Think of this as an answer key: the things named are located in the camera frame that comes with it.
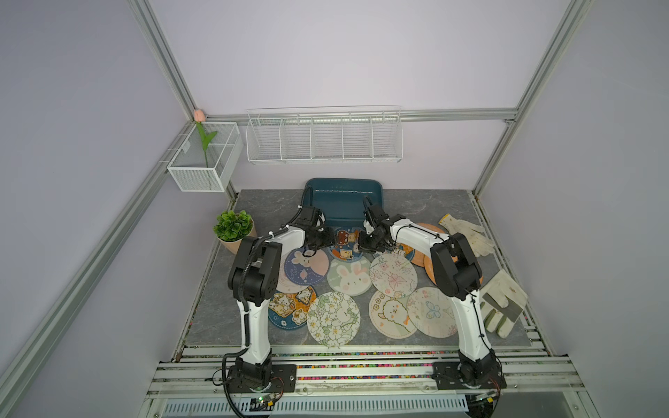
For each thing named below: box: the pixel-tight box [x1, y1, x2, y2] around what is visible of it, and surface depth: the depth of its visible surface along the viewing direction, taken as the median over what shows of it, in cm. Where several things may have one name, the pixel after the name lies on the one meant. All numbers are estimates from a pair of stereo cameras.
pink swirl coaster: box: [276, 271, 310, 294], surface depth 94 cm
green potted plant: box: [212, 209, 258, 256], surface depth 93 cm
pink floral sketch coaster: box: [369, 253, 419, 299], surface depth 96 cm
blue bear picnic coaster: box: [329, 226, 364, 263], surface depth 104 cm
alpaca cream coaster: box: [368, 290, 418, 339], surface depth 87 cm
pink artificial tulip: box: [193, 108, 218, 169], surface depth 92 cm
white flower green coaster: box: [306, 291, 362, 349], surface depth 86 cm
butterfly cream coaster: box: [406, 286, 458, 339], surface depth 86 cm
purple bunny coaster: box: [283, 248, 331, 286], surface depth 98 cm
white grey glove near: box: [479, 269, 529, 339], surface depth 90 cm
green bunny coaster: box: [326, 256, 372, 297], surface depth 96 cm
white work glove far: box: [438, 213, 496, 257], surface depth 109 cm
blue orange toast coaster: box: [268, 285, 318, 331], surface depth 89 cm
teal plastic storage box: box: [303, 177, 384, 230], surface depth 122 cm
